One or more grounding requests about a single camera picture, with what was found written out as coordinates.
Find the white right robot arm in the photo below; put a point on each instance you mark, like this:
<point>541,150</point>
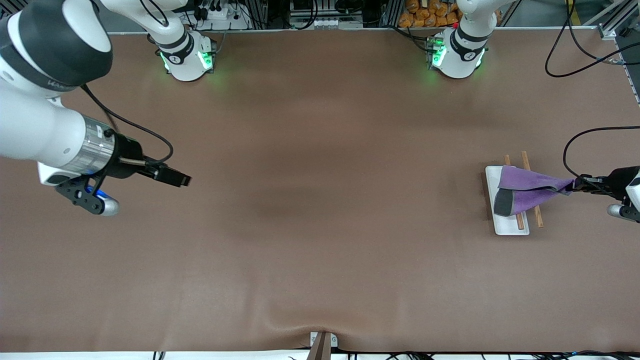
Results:
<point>35,125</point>

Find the brown table cover mat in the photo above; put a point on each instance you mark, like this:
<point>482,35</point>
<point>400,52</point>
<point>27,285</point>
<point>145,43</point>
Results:
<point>320,250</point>

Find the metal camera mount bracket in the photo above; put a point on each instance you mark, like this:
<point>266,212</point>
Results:
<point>322,345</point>

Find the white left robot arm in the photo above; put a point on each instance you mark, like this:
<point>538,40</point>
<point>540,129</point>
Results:
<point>457,60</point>

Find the aluminium frame profile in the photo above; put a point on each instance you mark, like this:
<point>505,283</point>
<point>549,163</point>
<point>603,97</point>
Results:
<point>617,22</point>

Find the purple towel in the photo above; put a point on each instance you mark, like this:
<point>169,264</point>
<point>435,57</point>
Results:
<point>527,192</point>

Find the white power strip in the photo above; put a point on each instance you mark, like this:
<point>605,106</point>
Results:
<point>220,17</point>

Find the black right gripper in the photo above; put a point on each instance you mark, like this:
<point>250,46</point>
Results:
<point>126,156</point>

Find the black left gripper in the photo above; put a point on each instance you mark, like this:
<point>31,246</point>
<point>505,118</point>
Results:
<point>619,180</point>

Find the white terminal block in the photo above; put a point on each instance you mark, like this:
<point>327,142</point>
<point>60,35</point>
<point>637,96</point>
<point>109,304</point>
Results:
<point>327,23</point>

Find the white rectangular tray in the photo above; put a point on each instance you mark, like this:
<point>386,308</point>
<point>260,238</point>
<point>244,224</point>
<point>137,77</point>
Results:
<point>507,225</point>

